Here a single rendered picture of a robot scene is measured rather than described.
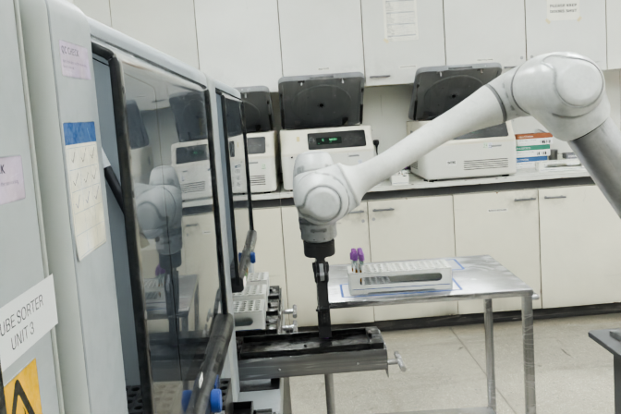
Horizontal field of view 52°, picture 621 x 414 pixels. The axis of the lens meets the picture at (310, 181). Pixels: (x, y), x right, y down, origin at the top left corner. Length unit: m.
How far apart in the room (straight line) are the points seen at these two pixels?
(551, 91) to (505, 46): 2.92
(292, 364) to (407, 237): 2.46
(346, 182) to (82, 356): 0.93
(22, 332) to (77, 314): 0.09
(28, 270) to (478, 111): 1.27
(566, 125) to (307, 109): 2.88
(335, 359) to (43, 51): 1.17
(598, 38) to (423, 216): 1.61
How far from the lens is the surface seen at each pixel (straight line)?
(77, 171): 0.48
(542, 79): 1.39
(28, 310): 0.39
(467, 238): 3.97
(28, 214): 0.40
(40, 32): 0.46
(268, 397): 1.48
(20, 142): 0.40
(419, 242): 3.91
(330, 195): 1.28
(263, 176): 3.78
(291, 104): 4.11
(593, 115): 1.44
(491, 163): 3.96
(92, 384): 0.50
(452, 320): 4.13
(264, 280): 1.94
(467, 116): 1.54
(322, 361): 1.51
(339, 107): 4.17
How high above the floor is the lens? 1.34
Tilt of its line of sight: 6 degrees down
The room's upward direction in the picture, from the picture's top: 4 degrees counter-clockwise
